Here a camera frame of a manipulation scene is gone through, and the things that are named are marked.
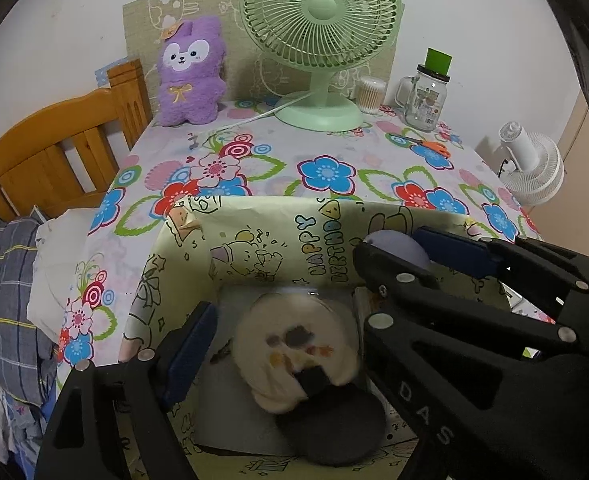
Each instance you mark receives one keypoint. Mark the floral tablecloth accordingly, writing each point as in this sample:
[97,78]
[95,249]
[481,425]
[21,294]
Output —
[284,160]

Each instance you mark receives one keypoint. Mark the white clip fan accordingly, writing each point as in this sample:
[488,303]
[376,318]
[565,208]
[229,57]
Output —
[534,170]

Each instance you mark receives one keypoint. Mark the beige cartoon-print board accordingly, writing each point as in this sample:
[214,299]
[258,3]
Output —
[139,25]

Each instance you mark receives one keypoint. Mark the cream round printed object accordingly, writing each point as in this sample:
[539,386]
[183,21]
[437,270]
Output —
[284,340]

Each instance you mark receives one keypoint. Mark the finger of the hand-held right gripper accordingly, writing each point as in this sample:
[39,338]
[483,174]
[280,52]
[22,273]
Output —
[414,295]
[459,252]

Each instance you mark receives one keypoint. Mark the wooden bed headboard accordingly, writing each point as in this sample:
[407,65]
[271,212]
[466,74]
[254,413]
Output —
[39,160]

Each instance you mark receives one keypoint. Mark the yellow cartoon-print storage box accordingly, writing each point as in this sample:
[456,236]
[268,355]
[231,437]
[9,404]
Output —
[264,240]

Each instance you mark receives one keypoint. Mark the glass jar mug green lid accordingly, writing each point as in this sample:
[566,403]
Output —
[424,102]

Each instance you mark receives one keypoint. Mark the purple plush toy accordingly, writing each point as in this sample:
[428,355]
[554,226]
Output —
[189,85]

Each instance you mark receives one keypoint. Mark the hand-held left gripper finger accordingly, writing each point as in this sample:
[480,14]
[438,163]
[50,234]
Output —
[187,355]

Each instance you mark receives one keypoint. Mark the cotton swab container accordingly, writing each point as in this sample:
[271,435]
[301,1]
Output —
[370,95]

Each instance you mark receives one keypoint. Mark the white pillow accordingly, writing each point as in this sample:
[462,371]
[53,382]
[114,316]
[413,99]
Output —
[57,270]

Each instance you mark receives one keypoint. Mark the blue paper sheet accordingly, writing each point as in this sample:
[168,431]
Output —
[105,71]

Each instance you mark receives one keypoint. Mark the green desk fan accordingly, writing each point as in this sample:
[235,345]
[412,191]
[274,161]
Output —
[319,10]

